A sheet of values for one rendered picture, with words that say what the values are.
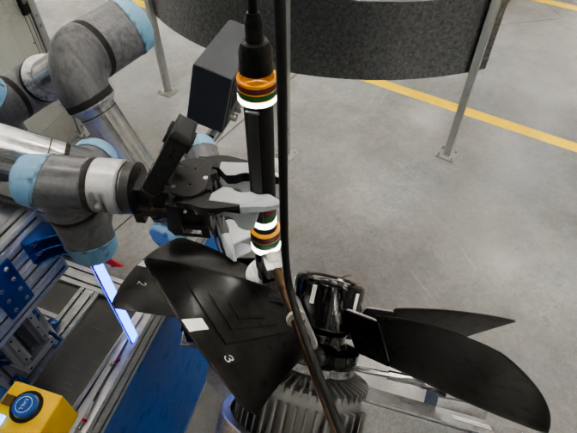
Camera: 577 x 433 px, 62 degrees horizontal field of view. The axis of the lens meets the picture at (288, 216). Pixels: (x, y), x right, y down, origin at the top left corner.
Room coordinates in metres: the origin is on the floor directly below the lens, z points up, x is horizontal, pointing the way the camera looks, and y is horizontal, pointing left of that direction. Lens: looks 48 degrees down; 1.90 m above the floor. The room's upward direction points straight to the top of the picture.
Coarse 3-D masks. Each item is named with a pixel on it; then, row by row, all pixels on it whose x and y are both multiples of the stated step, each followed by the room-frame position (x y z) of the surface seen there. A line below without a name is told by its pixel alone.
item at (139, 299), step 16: (176, 240) 0.61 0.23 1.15; (160, 256) 0.55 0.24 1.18; (176, 256) 0.55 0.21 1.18; (192, 256) 0.55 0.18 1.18; (208, 256) 0.55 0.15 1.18; (224, 256) 0.55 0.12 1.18; (144, 272) 0.50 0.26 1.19; (224, 272) 0.50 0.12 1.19; (240, 272) 0.50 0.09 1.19; (128, 288) 0.46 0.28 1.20; (112, 304) 0.42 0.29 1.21; (128, 304) 0.43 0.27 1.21; (144, 304) 0.43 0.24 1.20; (160, 304) 0.43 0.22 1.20
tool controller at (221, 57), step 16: (224, 32) 1.27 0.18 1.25; (240, 32) 1.29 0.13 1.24; (208, 48) 1.18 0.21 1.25; (224, 48) 1.20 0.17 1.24; (208, 64) 1.11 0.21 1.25; (224, 64) 1.13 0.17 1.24; (192, 80) 1.10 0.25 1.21; (208, 80) 1.09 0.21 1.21; (224, 80) 1.08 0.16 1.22; (192, 96) 1.11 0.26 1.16; (208, 96) 1.09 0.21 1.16; (224, 96) 1.08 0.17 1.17; (192, 112) 1.11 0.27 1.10; (208, 112) 1.09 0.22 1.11; (224, 112) 1.08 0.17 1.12; (240, 112) 1.15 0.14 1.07; (224, 128) 1.10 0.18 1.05
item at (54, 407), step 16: (16, 384) 0.35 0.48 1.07; (48, 400) 0.32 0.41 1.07; (64, 400) 0.32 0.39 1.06; (32, 416) 0.29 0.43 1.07; (48, 416) 0.29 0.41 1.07; (64, 416) 0.31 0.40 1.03; (0, 432) 0.26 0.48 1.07; (16, 432) 0.26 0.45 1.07; (32, 432) 0.26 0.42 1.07; (48, 432) 0.27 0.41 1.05; (64, 432) 0.29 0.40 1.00
